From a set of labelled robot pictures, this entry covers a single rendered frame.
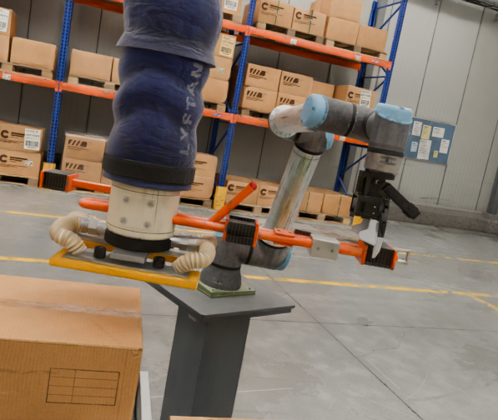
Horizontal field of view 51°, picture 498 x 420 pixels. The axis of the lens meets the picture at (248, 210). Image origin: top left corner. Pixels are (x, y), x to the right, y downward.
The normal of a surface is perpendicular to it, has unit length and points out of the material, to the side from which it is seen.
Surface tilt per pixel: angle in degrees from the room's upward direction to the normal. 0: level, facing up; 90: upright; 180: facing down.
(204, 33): 102
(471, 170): 90
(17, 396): 90
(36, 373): 90
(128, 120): 75
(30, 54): 89
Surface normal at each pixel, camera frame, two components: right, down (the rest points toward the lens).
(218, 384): 0.61, 0.23
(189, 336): -0.77, -0.04
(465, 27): 0.31, 0.21
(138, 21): -0.62, 0.17
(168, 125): 0.65, -0.06
